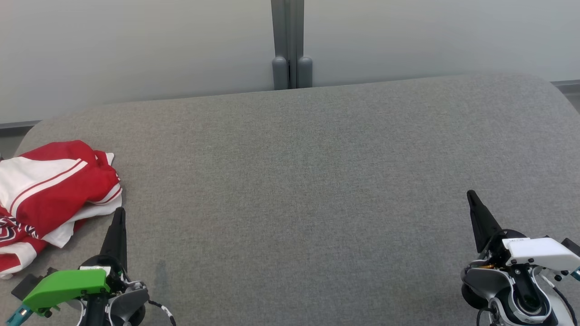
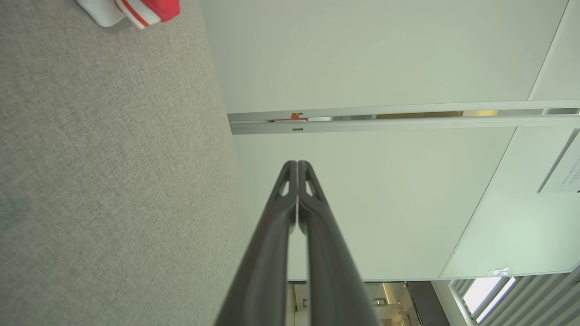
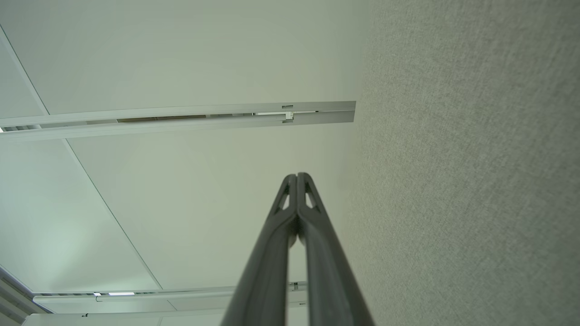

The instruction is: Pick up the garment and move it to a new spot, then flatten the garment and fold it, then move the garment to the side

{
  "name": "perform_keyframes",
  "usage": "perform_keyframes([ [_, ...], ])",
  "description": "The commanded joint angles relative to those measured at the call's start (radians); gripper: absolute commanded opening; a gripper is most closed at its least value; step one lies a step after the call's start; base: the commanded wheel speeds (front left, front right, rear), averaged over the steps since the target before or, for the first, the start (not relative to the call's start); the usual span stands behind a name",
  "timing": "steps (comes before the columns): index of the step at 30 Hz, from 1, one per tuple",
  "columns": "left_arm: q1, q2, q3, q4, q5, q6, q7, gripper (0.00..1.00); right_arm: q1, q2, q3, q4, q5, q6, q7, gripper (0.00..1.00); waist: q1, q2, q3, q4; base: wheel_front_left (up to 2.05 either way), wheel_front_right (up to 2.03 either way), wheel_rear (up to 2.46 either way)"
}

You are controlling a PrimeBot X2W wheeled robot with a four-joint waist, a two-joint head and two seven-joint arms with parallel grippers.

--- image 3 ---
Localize plain grey metal rail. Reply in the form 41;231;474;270
22;310;227;326

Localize grey metal double post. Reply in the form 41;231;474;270
0;101;357;142

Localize grey metal rail with brackets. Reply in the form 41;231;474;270
33;281;309;314

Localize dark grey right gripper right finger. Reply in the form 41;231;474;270
297;173;375;326

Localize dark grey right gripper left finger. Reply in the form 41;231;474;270
221;174;298;326

